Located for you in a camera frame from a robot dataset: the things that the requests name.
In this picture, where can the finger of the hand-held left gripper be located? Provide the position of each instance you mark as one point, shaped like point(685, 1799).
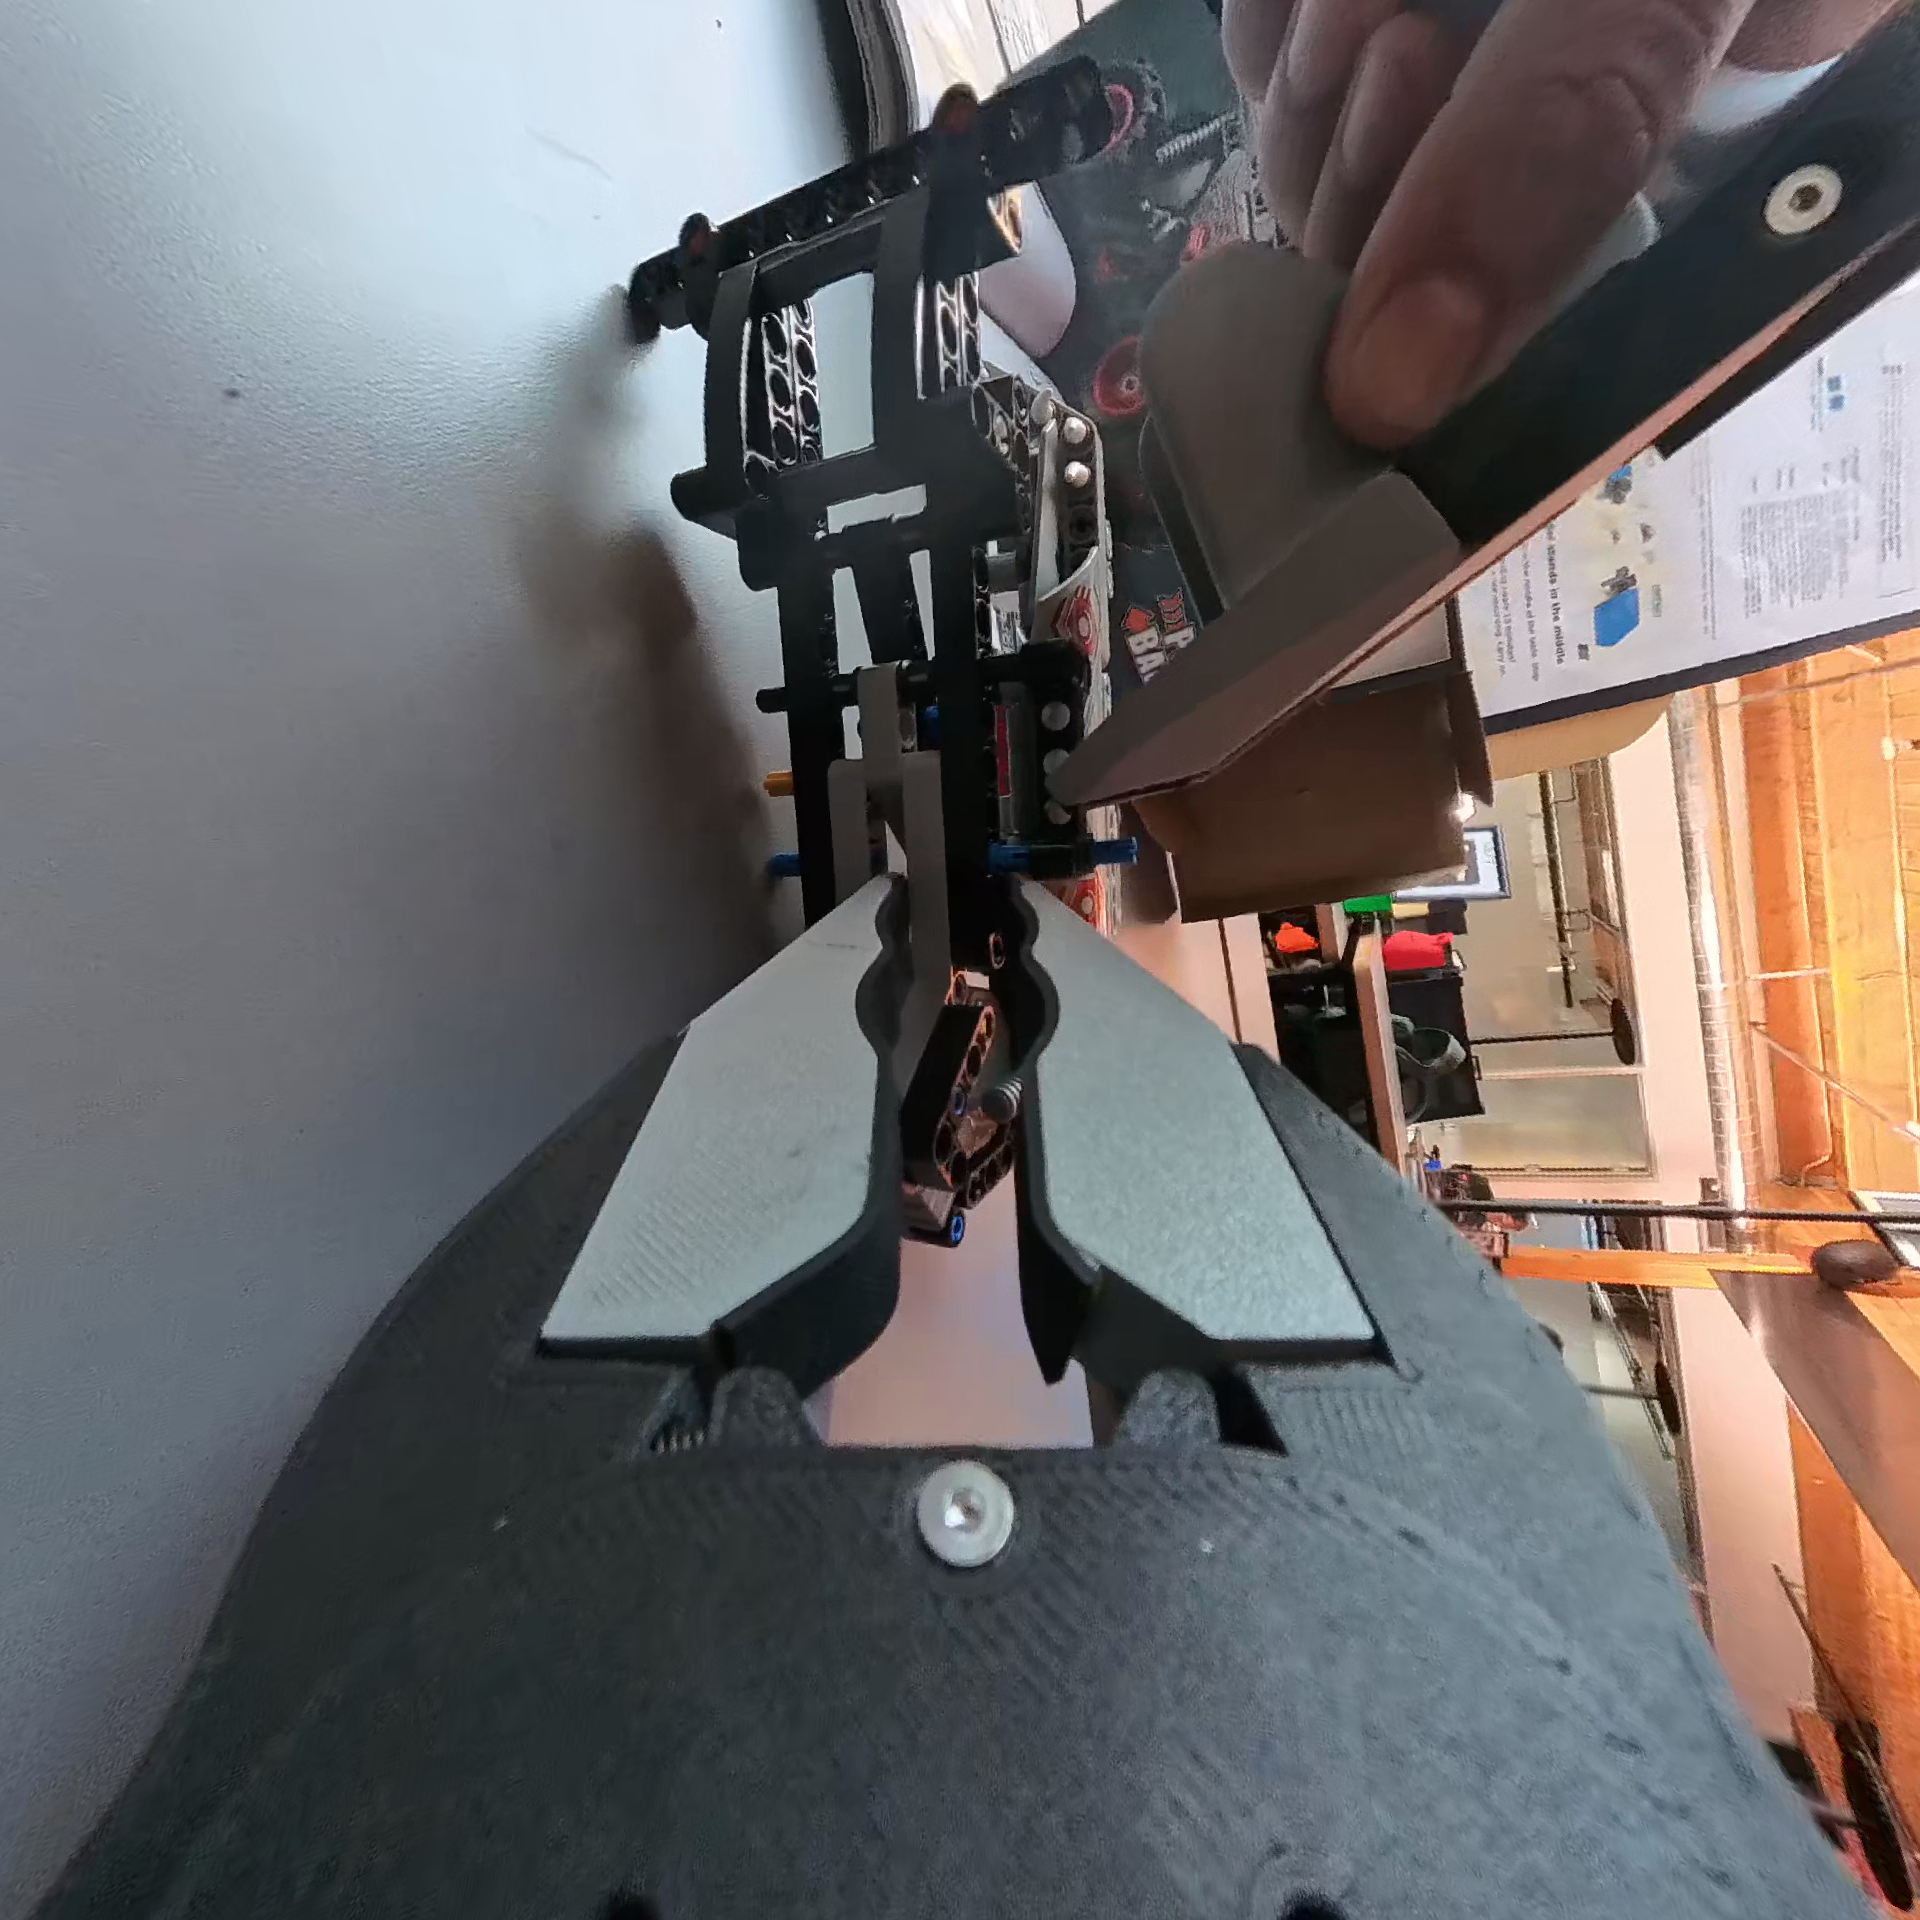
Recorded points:
point(1290, 705)

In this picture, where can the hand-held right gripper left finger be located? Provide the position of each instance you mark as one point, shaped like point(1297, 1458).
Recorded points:
point(721, 1170)

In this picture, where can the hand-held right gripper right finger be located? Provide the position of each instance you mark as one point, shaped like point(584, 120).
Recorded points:
point(1184, 1170)

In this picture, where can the black lego technic frame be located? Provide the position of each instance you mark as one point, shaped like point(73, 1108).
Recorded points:
point(840, 630)

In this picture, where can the person's left hand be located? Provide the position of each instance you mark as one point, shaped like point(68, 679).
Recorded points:
point(1469, 181)

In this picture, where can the white printed sheet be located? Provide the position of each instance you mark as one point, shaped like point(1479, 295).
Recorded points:
point(1769, 524)

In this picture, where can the computer monitor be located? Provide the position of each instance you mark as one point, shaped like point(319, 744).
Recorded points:
point(1484, 863)

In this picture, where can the black shelf cart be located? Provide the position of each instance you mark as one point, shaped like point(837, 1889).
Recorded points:
point(1425, 1037)

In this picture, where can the small black rounded object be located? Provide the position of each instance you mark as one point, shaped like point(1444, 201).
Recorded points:
point(1857, 1262)

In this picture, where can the wooden table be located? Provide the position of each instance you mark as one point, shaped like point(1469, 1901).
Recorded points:
point(1861, 1396)

